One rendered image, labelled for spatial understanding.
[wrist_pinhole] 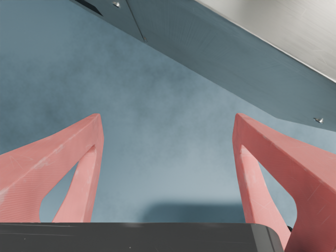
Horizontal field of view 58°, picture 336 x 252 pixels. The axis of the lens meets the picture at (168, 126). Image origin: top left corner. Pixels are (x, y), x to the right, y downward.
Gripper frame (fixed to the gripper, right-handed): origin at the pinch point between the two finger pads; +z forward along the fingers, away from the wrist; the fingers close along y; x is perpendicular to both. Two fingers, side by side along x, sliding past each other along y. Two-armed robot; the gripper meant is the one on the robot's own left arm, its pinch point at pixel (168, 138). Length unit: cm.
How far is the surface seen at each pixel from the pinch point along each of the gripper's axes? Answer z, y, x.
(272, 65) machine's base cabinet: 30.3, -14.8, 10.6
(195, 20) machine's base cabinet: 33.2, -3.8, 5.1
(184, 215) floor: 68, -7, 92
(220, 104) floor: 90, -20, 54
